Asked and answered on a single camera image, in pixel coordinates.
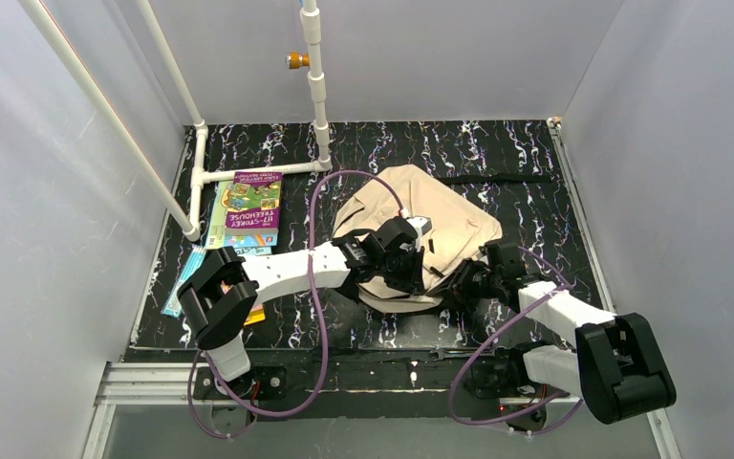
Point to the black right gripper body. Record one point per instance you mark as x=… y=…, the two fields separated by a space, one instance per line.
x=468 y=283

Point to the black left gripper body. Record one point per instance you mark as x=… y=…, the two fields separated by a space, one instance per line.
x=409 y=273

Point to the beige student backpack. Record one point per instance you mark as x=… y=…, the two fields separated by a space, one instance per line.
x=459 y=230

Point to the purple treehouse book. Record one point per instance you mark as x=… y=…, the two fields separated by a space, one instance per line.
x=252 y=202

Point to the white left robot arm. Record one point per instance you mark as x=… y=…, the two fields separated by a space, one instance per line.
x=218 y=297

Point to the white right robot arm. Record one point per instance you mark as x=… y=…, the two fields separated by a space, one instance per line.
x=611 y=363

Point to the blue striped pencil pack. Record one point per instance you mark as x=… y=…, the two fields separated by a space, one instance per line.
x=172 y=306

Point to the steel wrench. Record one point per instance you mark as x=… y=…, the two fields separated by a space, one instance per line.
x=443 y=354

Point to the yellow crayon box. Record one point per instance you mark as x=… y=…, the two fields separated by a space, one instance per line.
x=255 y=315

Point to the orange knob on pipe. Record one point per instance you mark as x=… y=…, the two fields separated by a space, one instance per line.
x=295 y=60

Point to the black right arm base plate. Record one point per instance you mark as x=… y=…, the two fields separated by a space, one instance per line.
x=503 y=379

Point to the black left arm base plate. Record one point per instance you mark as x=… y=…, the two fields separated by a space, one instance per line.
x=260 y=383

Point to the aluminium rail frame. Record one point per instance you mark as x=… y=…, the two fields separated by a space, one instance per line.
x=134 y=383

